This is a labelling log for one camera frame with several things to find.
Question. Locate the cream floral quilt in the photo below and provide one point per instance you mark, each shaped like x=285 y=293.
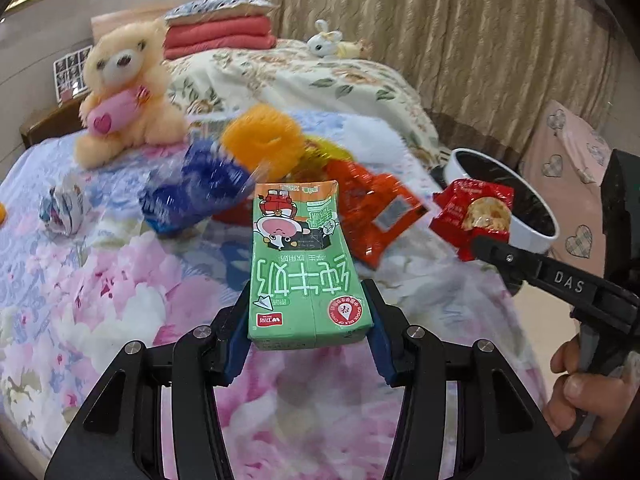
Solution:
x=300 y=80

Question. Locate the white bunny plush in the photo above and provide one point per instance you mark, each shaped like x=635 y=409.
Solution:
x=322 y=42

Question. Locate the pink heart-patterned chair cover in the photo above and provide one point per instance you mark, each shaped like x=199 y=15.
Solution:
x=560 y=200

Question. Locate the orange item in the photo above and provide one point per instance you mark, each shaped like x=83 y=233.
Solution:
x=2 y=212

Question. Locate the blue patterned pillow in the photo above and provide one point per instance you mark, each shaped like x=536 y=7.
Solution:
x=220 y=7

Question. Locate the beige teddy bear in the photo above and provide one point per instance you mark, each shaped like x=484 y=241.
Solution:
x=125 y=60

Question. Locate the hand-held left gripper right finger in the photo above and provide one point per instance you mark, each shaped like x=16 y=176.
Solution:
x=385 y=355

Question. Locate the red folded blanket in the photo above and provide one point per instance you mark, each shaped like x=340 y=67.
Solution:
x=220 y=35

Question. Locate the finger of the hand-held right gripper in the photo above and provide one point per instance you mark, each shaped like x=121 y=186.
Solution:
x=540 y=267

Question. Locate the crumpled white blue paper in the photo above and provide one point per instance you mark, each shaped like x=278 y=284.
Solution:
x=62 y=205

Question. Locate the yellow snack packet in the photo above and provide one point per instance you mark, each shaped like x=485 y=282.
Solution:
x=325 y=150

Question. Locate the beige patterned curtain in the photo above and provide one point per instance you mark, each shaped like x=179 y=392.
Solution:
x=450 y=35

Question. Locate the wooden nightstand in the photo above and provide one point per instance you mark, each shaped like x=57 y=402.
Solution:
x=50 y=120

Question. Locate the person's right hand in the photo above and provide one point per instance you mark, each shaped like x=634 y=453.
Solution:
x=575 y=395

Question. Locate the red cookie packet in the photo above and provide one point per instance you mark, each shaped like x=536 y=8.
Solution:
x=465 y=205

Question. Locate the yellow plush toy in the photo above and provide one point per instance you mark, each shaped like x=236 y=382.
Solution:
x=352 y=50

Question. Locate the orange-red snack packet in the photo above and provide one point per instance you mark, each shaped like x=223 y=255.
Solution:
x=370 y=210

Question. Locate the white trash bin black liner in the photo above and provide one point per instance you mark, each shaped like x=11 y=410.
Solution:
x=530 y=195

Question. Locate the orange fluffy pompom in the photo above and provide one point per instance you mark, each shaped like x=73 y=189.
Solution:
x=260 y=135

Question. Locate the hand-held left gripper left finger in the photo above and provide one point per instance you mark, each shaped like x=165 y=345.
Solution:
x=235 y=355

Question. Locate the blue plastic bag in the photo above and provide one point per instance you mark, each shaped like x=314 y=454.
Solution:
x=200 y=185

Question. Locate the green milk carton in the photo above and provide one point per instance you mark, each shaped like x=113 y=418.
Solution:
x=300 y=270

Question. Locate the black white photo grid frame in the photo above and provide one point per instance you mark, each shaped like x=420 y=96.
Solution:
x=70 y=72

